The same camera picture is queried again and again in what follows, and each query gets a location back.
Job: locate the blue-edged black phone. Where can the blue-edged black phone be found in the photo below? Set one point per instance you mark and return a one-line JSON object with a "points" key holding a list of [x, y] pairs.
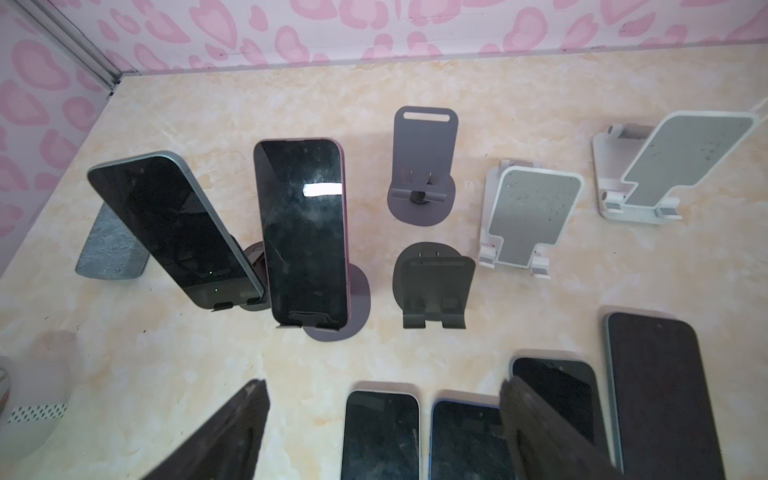
{"points": [[467, 442]]}

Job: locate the grey round stand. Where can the grey round stand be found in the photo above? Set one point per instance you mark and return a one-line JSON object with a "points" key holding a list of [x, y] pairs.
{"points": [[360, 307], [422, 191]]}

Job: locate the white folding phone stand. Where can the white folding phone stand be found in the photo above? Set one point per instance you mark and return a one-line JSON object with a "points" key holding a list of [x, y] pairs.
{"points": [[525, 211]]}

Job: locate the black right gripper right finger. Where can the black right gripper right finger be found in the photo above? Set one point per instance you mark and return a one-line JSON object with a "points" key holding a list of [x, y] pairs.
{"points": [[542, 444]]}

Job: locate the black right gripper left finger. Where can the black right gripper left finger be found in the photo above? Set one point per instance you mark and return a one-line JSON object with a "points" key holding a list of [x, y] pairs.
{"points": [[227, 445]]}

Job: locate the grey foam pad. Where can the grey foam pad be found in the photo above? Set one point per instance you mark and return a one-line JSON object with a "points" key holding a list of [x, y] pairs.
{"points": [[111, 251]]}

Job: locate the black front phone stand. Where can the black front phone stand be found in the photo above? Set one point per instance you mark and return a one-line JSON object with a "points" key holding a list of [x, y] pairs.
{"points": [[431, 282]]}

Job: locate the white rear right stand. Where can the white rear right stand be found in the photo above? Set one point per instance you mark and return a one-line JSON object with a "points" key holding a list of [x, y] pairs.
{"points": [[638, 166]]}

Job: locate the green-edged black phone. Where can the green-edged black phone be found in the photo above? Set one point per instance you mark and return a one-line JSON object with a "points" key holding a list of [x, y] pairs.
{"points": [[570, 388]]}

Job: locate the black left rear stand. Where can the black left rear stand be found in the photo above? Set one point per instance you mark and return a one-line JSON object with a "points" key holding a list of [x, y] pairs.
{"points": [[255, 255]]}

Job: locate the purple-edged phone with glare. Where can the purple-edged phone with glare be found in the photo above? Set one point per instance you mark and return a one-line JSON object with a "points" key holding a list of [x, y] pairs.
{"points": [[302, 206]]}

